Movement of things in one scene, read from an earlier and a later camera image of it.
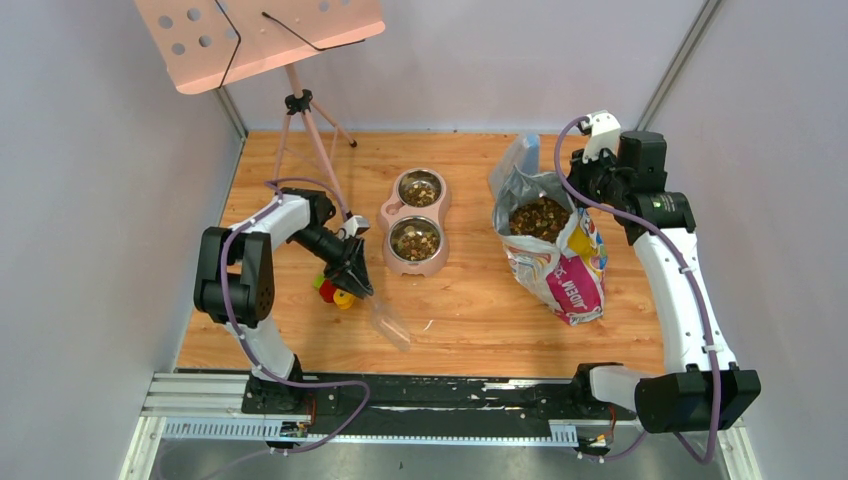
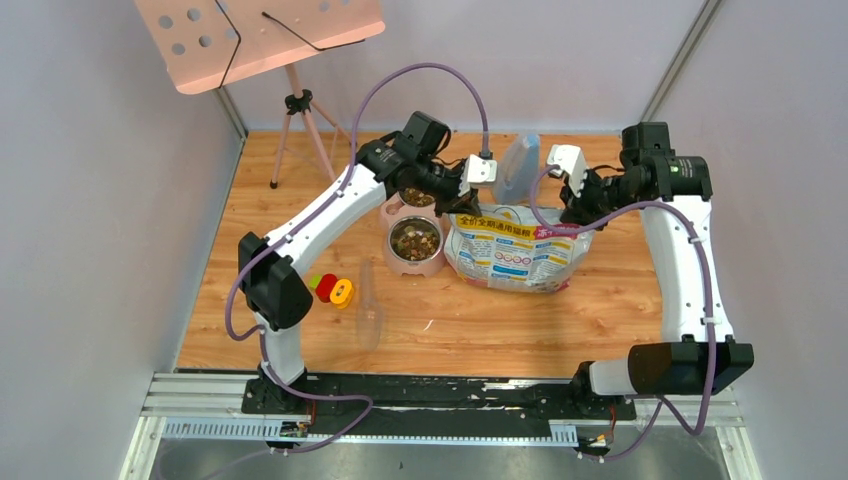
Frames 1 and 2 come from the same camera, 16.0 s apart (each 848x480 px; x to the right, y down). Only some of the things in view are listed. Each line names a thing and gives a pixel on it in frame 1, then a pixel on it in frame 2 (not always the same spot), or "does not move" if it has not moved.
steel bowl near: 415,239 does not move
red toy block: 327,290 does not move
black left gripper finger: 353,275 -> 468,204
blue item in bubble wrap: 523,151 does not move
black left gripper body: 350,259 -> 460,196
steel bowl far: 419,188 does not move
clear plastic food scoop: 390,323 -> 370,316
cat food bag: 568,275 -> 504,249
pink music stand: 204,43 does not move
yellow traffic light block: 343,299 does not move
